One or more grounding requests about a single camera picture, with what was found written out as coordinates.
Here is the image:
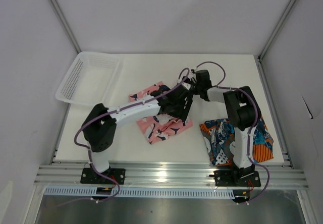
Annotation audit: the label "white plastic basket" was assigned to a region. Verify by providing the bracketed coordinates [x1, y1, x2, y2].
[55, 51, 123, 106]

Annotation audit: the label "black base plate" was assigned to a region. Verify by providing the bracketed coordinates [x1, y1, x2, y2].
[209, 169, 261, 187]
[80, 167, 126, 185]

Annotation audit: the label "white slotted cable duct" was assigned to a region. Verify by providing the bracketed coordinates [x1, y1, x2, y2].
[44, 186, 234, 199]

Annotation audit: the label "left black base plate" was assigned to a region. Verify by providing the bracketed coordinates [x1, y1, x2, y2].
[80, 167, 126, 185]

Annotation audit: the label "blue orange patterned shorts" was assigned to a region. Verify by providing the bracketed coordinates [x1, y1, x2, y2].
[199, 117, 274, 166]

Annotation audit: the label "left aluminium frame post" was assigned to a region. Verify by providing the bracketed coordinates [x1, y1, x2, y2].
[48, 0, 81, 53]

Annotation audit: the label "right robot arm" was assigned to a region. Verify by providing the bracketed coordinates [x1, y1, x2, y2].
[190, 70, 261, 186]

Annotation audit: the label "pink star patterned shorts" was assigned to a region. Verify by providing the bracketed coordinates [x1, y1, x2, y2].
[128, 81, 193, 145]

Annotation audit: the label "right aluminium frame post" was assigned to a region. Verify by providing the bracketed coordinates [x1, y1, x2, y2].
[257, 0, 299, 63]

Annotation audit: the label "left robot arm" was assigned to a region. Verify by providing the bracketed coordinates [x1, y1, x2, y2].
[79, 83, 193, 184]

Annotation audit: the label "aluminium frame post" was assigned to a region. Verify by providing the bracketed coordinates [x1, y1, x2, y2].
[48, 0, 81, 53]
[257, 0, 299, 63]

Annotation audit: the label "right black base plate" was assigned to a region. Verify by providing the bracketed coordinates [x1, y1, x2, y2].
[209, 169, 261, 187]

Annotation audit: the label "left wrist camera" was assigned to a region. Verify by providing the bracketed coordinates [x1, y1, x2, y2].
[181, 82, 192, 91]

